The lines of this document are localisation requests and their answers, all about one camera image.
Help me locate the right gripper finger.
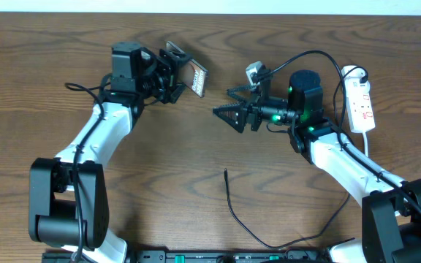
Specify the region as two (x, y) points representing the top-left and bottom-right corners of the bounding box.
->
(213, 102), (248, 133)
(227, 84), (260, 104)

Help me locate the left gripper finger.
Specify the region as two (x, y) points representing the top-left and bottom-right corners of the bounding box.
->
(159, 49), (191, 73)
(169, 85), (186, 104)

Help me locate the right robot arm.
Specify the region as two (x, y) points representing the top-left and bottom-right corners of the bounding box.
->
(213, 70), (421, 262)

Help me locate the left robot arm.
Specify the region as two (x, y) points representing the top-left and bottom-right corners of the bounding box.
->
(28, 42), (192, 262)

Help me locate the white power strip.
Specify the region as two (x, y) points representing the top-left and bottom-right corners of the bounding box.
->
(341, 65), (376, 134)

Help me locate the black charger cable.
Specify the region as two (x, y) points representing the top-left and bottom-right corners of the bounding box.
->
(223, 65), (369, 250)

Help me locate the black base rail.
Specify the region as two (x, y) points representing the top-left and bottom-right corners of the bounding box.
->
(124, 249), (331, 263)

